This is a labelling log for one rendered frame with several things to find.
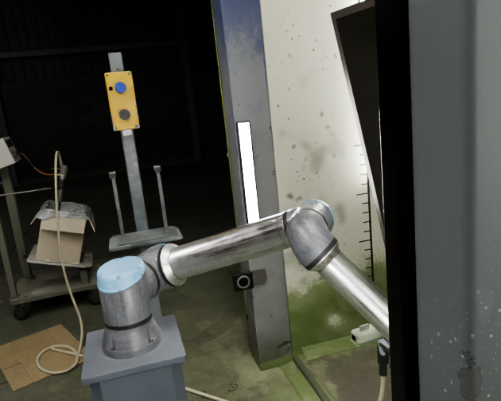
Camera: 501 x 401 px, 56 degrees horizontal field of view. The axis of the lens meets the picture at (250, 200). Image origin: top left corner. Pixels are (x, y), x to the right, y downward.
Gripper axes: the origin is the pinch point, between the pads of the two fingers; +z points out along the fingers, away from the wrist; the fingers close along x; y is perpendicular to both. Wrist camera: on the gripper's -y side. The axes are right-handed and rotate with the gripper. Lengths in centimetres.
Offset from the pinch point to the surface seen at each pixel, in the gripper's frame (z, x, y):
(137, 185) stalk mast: 109, -59, -41
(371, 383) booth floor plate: 31, 18, 52
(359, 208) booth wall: 73, 43, -15
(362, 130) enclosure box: 29, 15, -67
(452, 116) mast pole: -98, -71, -100
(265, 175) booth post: 82, -3, -40
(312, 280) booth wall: 73, 14, 17
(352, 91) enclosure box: 29, 11, -81
